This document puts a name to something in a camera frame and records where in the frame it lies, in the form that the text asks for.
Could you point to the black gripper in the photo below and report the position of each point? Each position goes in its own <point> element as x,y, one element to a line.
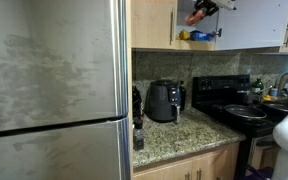
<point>210,6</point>

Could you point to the wooden cabinet door white inside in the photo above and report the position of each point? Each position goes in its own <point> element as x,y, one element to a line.
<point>250,26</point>

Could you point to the wooden upper cabinet carcass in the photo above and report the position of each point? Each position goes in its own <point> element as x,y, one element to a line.
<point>180,16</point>

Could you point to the black cabinet hinge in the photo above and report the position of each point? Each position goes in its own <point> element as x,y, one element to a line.
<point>217,32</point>

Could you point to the yellow item in cabinet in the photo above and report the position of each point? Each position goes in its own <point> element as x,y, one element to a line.
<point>184,35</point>

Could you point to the closed wooden upper cabinet door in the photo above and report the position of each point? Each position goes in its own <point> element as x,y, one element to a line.
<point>150,23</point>

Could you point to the wooden lower cabinet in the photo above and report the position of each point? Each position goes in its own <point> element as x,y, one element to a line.
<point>170,170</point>

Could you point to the blue bag box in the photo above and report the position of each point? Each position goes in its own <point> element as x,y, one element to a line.
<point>200,36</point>

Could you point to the black stove knob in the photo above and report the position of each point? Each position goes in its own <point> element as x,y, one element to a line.
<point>203,83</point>
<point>211,83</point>

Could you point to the dark olive oil bottle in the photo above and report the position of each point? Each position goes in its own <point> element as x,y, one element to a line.
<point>182,96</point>

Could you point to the black electric stove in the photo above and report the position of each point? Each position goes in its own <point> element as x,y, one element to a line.
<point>217,100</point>

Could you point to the green bottle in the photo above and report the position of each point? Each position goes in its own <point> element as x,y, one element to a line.
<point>257,88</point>

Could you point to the small dark pot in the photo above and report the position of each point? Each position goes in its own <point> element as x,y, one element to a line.
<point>244,97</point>

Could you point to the black air fryer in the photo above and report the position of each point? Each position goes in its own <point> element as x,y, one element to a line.
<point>162,100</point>

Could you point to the blue dish soap bottle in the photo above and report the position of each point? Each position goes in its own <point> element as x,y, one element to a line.
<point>274,91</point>

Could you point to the yellow sponge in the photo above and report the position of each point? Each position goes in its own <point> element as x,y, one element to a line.
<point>269,98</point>

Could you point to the black frying pan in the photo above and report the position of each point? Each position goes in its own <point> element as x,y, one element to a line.
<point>245,111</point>

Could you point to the steel kitchen sink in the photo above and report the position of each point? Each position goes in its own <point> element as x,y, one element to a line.
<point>284,105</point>

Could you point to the dark spice jar black cap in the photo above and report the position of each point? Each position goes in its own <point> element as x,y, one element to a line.
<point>138,138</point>

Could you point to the stainless steel refrigerator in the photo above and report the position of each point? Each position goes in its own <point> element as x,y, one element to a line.
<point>50,66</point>

